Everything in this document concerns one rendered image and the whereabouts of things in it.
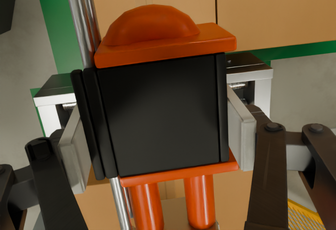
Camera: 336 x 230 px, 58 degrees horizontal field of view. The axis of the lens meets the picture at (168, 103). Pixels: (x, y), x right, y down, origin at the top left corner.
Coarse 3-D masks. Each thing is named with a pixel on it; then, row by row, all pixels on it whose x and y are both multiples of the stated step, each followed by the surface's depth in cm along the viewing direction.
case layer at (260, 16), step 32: (96, 0) 83; (128, 0) 84; (160, 0) 85; (192, 0) 86; (224, 0) 86; (256, 0) 87; (288, 0) 88; (320, 0) 89; (256, 32) 91; (288, 32) 92; (320, 32) 93
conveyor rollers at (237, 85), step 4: (228, 84) 96; (232, 84) 96; (236, 84) 96; (240, 84) 97; (244, 84) 97; (232, 88) 97; (236, 88) 98; (240, 88) 98; (244, 88) 99; (240, 100) 101; (244, 100) 101; (64, 104) 94; (68, 104) 94; (72, 104) 94; (244, 104) 100; (64, 108) 95; (68, 108) 95; (72, 108) 95
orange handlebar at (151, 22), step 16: (128, 16) 16; (144, 16) 16; (160, 16) 16; (176, 16) 16; (112, 32) 16; (128, 32) 16; (144, 32) 16; (160, 32) 16; (176, 32) 16; (192, 32) 17; (208, 176) 21; (128, 192) 21; (144, 192) 21; (192, 192) 21; (208, 192) 21; (144, 208) 21; (160, 208) 22; (192, 208) 22; (208, 208) 22; (144, 224) 22; (160, 224) 22; (192, 224) 23; (208, 224) 22
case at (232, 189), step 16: (224, 176) 61; (240, 176) 61; (96, 192) 59; (160, 192) 61; (176, 192) 61; (224, 192) 62; (240, 192) 63; (80, 208) 61; (96, 208) 61; (112, 208) 61; (224, 208) 64; (240, 208) 64; (96, 224) 63; (112, 224) 63; (224, 224) 66; (240, 224) 66
